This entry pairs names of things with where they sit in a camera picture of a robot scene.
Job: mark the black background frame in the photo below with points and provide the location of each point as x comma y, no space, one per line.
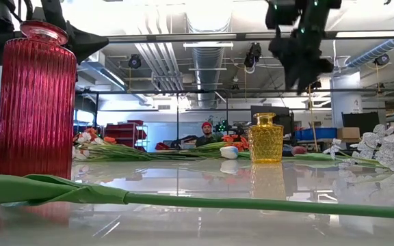
177,119

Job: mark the cardboard box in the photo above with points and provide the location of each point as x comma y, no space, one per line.
348,133

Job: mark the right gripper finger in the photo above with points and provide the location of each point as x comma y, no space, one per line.
307,80
291,77

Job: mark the yellow textured glass vase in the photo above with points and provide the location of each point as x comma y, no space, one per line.
265,143

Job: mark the blue-grey ribbed duct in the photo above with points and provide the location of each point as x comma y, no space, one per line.
371,53

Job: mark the black background robot arm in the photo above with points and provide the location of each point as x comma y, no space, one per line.
183,139
224,128

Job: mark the blue storage bin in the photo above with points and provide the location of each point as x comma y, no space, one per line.
315,133

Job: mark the thin wooden stick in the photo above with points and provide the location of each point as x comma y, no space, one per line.
311,116

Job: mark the person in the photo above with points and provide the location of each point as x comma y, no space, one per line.
206,136

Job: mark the orange flower bunch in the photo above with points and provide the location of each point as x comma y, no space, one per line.
109,139
234,139

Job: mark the white patterned flower bunch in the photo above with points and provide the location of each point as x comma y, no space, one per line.
371,140

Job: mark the red shelving unit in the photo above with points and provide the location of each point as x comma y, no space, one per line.
125,131

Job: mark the dark red tulip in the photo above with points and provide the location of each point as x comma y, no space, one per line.
217,202

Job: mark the black monitor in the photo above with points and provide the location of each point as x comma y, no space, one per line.
284,118

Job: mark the silver ventilation duct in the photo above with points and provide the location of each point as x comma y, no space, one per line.
207,68

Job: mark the black hanging camera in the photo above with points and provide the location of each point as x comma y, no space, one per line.
253,54
381,59
134,61

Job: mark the red ribbed glass vase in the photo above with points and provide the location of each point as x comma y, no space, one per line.
36,102

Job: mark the purple tulip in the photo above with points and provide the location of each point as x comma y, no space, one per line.
299,150

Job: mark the white tulip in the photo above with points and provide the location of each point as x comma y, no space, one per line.
229,152

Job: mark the black board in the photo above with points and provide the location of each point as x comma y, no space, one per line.
359,123

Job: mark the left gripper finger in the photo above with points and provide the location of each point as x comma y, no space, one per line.
87,44

